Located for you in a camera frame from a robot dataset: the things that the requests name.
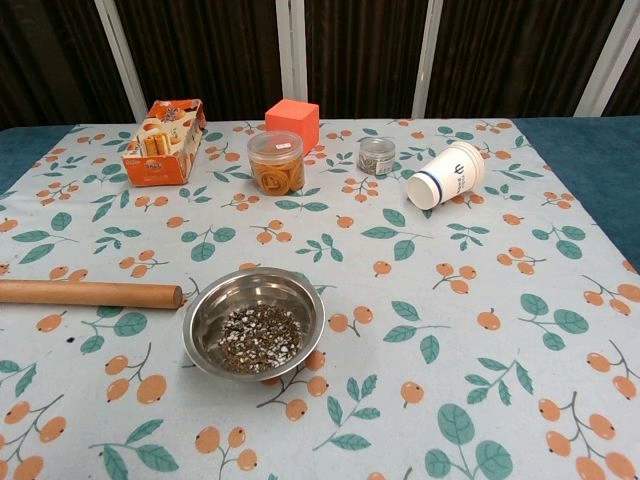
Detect dark pleated curtain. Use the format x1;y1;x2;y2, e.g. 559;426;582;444
0;0;640;132

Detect crushed brown white granules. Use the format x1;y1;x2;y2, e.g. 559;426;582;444
215;305;304;374

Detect small clear jar of pins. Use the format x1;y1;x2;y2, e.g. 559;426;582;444
357;136;397;177

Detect floral orange fruit tablecloth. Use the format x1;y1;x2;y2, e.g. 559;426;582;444
0;117;640;480

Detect orange snack box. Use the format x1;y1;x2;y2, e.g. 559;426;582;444
121;98;208;189

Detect orange foam cube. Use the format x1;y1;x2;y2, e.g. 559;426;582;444
264;97;321;154

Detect stainless steel bowl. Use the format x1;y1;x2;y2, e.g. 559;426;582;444
182;266;327;384

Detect white frame post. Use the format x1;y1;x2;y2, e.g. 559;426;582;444
573;0;640;119
275;0;309;119
93;0;150;124
410;0;445;120

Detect clear jar of rubber bands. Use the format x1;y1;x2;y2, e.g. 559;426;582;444
246;129;307;197

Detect wooden rolling pin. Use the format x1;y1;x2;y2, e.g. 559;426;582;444
0;279;185;311

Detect white paper cup blue stripe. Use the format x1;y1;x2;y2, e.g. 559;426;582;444
405;140;487;211

